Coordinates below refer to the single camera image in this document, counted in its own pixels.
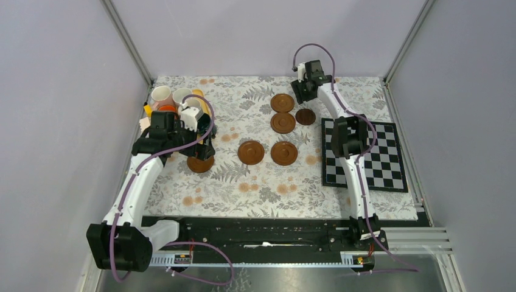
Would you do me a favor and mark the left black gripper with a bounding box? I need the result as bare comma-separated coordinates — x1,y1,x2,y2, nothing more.
168,119,214,161

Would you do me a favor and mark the dark brown coaster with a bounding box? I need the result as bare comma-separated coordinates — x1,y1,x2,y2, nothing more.
295,108,316,125

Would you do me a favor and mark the brown wooden coaster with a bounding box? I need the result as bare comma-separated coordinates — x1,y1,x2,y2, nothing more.
270,113,296,134
271,141,298,166
270,93,295,113
187,156,215,173
237,141,265,165

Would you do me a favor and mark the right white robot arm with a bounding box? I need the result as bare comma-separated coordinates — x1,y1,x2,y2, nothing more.
291,60,385,251

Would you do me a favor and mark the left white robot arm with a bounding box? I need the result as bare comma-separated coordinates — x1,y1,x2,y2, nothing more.
86,108,215,272

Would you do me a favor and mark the orange mug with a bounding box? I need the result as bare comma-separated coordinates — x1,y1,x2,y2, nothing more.
158,105,177,113

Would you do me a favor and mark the white pink block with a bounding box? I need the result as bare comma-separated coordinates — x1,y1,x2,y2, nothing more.
139,117,150,132

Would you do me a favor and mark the light green mug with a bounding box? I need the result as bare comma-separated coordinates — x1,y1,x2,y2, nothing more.
186,97,202,111

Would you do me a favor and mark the yellow tray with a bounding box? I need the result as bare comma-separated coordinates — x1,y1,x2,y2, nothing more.
147,89,212,146

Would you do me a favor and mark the yellow block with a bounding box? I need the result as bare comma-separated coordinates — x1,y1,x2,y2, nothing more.
144,104,153,117

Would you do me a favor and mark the pink white mug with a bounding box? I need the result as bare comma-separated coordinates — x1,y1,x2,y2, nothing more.
150,85,174,111

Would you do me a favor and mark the black white checkerboard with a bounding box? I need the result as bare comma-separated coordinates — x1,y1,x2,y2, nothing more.
321,118,408,193

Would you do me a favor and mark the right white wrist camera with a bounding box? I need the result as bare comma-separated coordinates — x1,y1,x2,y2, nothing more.
296,62,307,82

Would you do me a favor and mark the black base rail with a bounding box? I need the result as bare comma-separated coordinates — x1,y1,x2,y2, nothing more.
163,217,389,265

